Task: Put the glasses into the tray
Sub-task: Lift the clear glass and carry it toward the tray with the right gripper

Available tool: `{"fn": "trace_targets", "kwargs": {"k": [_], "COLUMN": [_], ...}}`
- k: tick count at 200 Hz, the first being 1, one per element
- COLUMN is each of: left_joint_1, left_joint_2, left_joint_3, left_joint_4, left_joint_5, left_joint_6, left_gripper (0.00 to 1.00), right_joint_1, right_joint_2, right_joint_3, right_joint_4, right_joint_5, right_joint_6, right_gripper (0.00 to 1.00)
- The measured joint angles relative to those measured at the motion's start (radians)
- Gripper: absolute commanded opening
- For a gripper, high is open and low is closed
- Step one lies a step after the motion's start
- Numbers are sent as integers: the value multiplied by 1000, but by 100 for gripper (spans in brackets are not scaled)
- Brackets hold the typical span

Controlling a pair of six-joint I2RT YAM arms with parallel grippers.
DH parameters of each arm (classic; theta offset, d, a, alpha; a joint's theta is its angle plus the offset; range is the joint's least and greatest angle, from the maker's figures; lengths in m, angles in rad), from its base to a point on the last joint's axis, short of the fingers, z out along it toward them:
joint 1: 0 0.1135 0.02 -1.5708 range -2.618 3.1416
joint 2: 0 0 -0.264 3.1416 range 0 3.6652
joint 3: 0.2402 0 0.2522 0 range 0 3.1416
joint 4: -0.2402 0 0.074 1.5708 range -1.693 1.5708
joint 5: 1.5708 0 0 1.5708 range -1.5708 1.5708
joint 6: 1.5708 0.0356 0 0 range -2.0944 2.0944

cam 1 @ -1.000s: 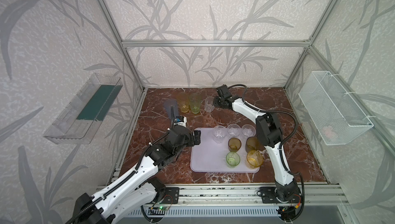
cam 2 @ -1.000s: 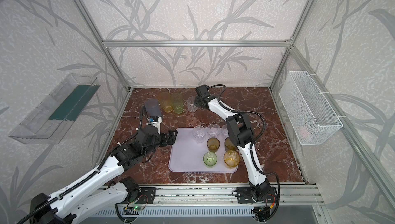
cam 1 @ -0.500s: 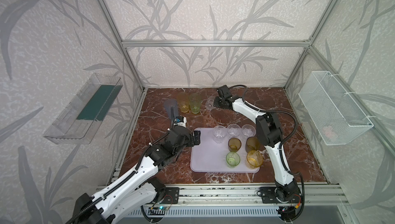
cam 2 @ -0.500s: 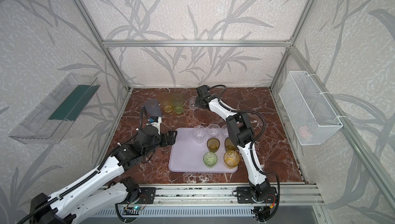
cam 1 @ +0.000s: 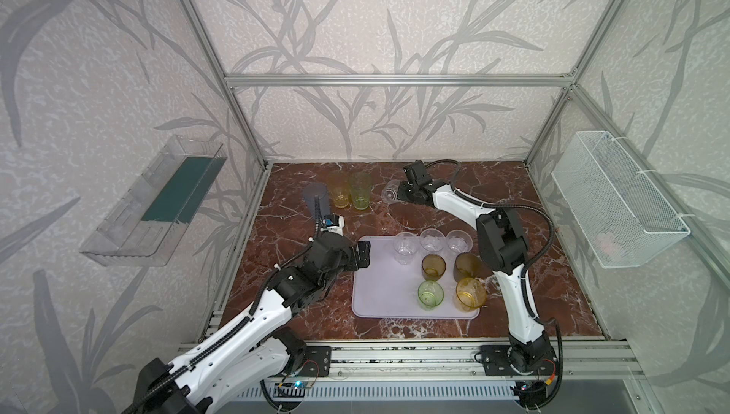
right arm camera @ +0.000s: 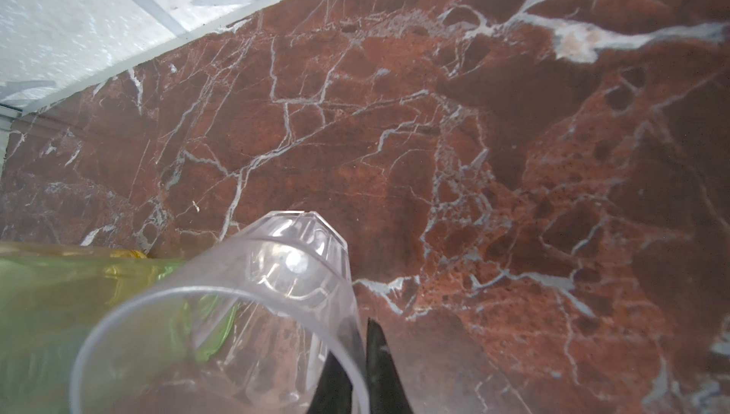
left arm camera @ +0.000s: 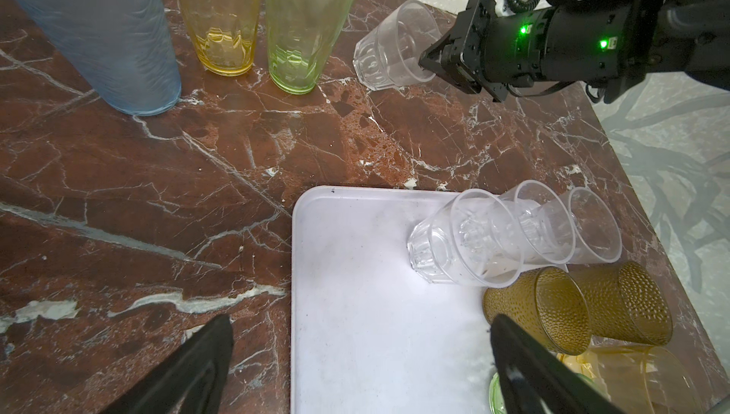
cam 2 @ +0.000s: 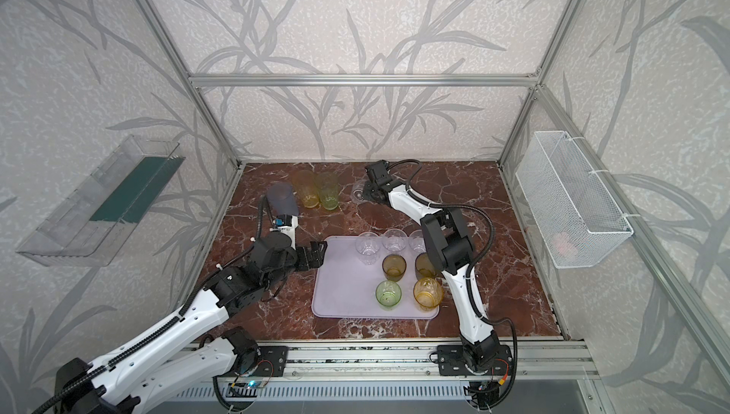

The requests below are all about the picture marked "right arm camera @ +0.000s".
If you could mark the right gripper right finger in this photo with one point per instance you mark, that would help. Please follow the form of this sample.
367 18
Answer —
387 394

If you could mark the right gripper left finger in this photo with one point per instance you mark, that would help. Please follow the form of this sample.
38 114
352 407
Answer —
334 391

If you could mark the clear cup back row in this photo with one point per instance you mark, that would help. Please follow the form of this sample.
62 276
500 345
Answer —
244 327

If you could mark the light green plastic cup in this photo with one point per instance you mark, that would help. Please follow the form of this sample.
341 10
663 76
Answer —
49 305

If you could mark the yellow plastic cup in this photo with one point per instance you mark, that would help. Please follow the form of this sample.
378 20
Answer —
65 250

